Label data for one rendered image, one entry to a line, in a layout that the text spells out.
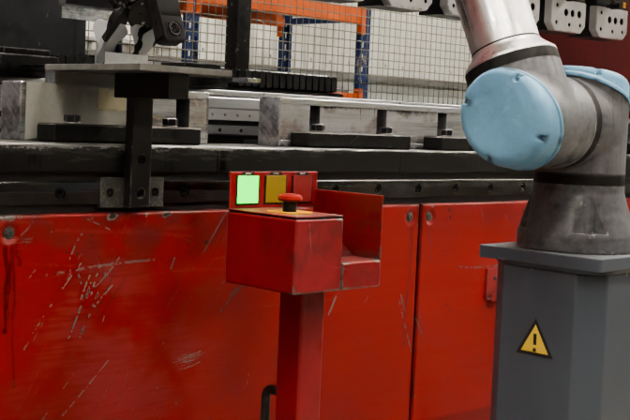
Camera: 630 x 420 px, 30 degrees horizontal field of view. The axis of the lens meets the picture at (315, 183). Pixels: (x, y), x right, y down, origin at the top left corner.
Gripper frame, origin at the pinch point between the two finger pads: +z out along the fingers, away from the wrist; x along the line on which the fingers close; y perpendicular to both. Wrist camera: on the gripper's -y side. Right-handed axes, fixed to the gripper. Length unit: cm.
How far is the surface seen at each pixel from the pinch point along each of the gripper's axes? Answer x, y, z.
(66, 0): 4.6, 13.3, -1.8
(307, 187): -27.4, -25.9, 3.3
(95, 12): -1.8, 13.1, -0.2
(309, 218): -13.5, -39.8, -3.7
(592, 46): -215, 49, 16
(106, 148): 5.2, -12.9, 7.3
